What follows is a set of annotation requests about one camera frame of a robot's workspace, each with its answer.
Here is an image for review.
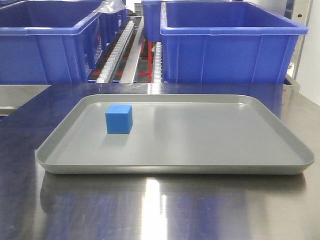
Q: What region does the white roller conveyor track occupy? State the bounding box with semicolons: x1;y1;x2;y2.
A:
96;20;135;84
151;42;163;83

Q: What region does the white roller conveyor track right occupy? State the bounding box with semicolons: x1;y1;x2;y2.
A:
151;42;163;83

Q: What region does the red metal frame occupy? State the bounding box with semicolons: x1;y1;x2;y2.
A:
138;40;153;83

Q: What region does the clear plastic bag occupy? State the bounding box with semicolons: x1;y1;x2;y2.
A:
95;0;127;14

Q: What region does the blue plastic bin front right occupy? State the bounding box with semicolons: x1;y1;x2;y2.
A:
160;1;308;84

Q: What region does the blue plastic bin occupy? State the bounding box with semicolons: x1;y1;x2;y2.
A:
0;0;106;85
160;1;308;84
102;0;128;46

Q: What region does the blue plastic bin front left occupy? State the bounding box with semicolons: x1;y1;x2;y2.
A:
0;0;106;85

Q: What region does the white roller conveyor track left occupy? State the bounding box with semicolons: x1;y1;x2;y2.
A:
96;20;135;84

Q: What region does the grey metal tray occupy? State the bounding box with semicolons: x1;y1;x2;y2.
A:
34;94;315;175

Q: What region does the blue foam cube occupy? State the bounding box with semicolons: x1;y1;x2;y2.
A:
105;104;133;134

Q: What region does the blue plastic bin rear left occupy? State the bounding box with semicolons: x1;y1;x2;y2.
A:
102;0;128;46

